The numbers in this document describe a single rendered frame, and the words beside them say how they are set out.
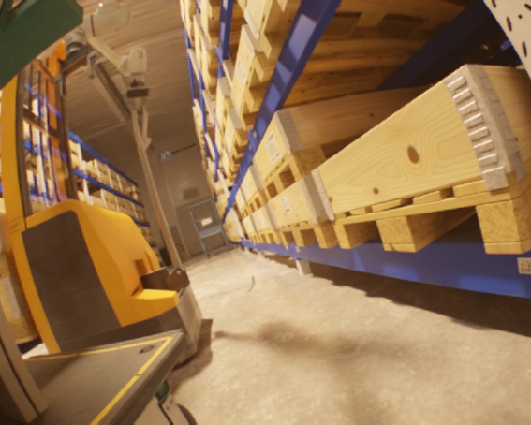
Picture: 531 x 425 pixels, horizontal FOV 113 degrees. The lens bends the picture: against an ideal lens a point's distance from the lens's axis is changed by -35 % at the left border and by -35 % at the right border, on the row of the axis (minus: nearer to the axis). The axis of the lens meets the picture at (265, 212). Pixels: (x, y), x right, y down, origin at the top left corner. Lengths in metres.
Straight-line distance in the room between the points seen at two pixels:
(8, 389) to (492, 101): 0.89
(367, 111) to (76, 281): 1.65
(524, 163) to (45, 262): 1.64
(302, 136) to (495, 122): 0.95
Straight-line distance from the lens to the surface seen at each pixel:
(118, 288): 1.23
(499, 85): 0.60
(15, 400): 0.51
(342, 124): 1.39
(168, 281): 1.52
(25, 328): 1.59
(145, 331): 1.24
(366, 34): 1.56
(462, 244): 0.71
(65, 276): 1.34
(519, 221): 0.54
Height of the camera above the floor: 0.49
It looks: 2 degrees up
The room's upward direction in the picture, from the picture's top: 20 degrees counter-clockwise
